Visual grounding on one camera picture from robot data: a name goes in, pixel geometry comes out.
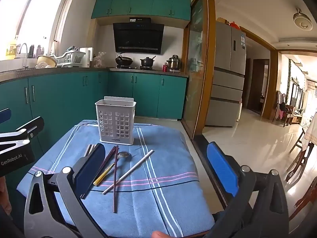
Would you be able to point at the steel pressure cooker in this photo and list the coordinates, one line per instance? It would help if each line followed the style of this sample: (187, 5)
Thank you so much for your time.
(174, 63)

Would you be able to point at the black range hood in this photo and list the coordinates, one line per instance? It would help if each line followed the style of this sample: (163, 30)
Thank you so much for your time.
(138, 37)

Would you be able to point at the black cooking pot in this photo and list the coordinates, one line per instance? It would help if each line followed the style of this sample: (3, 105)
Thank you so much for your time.
(147, 62)

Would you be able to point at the white chopstick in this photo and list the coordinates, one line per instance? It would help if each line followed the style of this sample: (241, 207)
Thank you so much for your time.
(129, 171)

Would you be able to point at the blue striped cloth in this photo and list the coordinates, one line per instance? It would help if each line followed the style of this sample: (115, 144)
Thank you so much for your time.
(162, 194)

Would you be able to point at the red canister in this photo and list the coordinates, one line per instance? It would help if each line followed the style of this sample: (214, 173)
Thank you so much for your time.
(165, 67)

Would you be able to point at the white perforated utensil basket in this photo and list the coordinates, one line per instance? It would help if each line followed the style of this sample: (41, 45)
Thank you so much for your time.
(115, 116)

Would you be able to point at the left hand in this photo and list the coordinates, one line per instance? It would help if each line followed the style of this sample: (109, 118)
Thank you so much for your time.
(4, 196)

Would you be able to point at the wooden chair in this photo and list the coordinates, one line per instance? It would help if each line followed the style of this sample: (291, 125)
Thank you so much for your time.
(300, 162)

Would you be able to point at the teal cabinets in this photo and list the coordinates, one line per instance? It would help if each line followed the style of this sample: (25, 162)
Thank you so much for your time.
(64, 97)
(179, 9)

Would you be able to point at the dark red chopstick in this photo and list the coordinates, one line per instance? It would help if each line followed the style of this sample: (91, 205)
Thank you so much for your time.
(114, 180)
(108, 157)

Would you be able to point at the teal lower cabinets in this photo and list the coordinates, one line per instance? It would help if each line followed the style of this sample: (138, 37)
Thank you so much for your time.
(64, 97)

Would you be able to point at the ceiling lamp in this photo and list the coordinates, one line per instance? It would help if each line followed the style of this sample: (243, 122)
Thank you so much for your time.
(302, 21)

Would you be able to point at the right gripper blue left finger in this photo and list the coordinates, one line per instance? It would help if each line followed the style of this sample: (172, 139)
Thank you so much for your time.
(86, 169)

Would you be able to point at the right hand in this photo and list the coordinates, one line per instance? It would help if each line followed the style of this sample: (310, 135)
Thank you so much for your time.
(159, 234)

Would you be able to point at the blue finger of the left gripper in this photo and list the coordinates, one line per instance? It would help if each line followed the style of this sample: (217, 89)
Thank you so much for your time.
(5, 115)

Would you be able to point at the silver refrigerator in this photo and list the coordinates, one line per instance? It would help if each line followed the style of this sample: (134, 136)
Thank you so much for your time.
(228, 76)

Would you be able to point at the teal upper cabinets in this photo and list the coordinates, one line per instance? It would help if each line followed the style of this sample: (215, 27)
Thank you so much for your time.
(179, 9)

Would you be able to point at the yellow bowl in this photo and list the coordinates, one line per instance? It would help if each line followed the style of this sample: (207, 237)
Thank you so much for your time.
(45, 61)

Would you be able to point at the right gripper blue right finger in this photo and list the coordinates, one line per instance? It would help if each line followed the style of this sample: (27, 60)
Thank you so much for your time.
(225, 173)

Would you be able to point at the black wok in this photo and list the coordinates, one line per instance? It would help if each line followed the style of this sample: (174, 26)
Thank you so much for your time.
(123, 62)

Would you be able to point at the white kettle appliance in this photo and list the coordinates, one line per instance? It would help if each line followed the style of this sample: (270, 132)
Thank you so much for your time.
(87, 57)

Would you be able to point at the chrome sink faucet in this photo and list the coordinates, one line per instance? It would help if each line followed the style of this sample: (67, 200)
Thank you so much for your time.
(24, 50)

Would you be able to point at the white dish rack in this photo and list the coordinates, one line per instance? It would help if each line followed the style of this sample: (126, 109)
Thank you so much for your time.
(70, 58)

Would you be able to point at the gold handled steel spoon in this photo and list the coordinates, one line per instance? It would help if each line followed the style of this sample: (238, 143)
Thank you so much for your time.
(102, 175)

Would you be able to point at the wooden sliding glass door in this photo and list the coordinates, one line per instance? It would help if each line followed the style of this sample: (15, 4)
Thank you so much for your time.
(195, 64)

